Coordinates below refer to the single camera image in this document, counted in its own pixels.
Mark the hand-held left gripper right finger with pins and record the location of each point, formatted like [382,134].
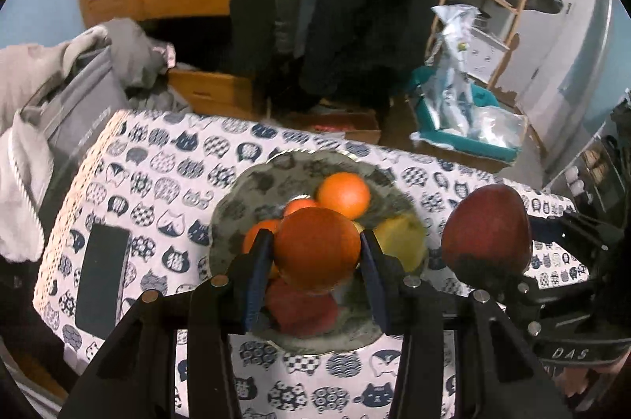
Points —
[374,281]

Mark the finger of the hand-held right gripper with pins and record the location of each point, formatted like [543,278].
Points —
[572,229]
[512,288]

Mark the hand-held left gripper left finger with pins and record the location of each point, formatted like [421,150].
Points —
[259,281]

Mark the small tangerine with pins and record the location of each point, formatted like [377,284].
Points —
[252,235]
[298,205]

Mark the dark red apple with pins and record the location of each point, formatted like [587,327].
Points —
[300,308]

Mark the large yellow-green mango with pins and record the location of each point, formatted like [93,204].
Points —
[402,236]

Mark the orange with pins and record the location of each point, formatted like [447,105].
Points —
[315,246]
[343,194]

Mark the bright red apple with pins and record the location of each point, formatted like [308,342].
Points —
[485,226]

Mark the green glass plate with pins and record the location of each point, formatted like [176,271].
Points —
[256,182]

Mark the person's right hand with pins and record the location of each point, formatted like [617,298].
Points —
[577,384]

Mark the rows of shoes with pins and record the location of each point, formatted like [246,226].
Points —
[572,187]

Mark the grey shoe rack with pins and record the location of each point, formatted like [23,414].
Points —
[591,143]

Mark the dark hanging cloth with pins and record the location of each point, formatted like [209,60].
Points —
[622,143]

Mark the clear plastic bag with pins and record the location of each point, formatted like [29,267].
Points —
[498,125]

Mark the cat print tablecloth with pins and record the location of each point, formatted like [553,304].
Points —
[162,182]

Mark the black phone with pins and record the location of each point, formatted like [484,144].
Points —
[101,281]

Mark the flat cardboard box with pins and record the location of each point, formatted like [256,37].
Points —
[335,128]

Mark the white door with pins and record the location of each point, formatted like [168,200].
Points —
[567,54]

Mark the white rice bag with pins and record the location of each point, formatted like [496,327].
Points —
[451,78]

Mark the wooden drawer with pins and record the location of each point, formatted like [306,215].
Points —
[212,93]

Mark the white patterned basket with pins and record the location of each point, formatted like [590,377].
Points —
[485,51]

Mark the teal box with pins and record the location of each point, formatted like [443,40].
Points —
[420,78]

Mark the grey clothes pile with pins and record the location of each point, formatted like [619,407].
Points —
[98,78]

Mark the beige garment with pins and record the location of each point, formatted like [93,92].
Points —
[19,182]

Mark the black hanging coat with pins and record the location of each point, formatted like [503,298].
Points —
[365,4]

